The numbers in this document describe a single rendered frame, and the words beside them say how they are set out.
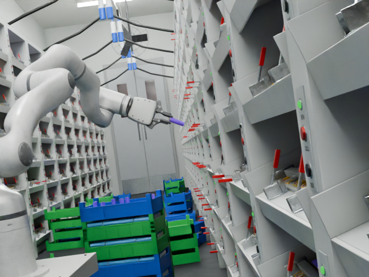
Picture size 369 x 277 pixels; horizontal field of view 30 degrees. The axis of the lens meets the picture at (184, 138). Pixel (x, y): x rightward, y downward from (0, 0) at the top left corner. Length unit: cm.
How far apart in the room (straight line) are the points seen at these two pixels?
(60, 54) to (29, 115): 33
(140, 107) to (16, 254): 91
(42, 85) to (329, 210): 164
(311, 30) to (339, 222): 21
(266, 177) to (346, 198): 70
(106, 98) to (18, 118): 65
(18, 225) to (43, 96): 45
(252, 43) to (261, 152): 23
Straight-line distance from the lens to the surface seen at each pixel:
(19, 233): 210
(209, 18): 219
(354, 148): 78
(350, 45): 60
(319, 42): 77
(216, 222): 358
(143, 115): 274
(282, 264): 149
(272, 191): 130
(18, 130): 211
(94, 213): 280
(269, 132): 147
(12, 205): 209
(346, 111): 78
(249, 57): 147
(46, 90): 230
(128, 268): 280
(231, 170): 216
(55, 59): 246
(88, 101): 267
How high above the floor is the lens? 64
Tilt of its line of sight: 1 degrees up
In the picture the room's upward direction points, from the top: 8 degrees counter-clockwise
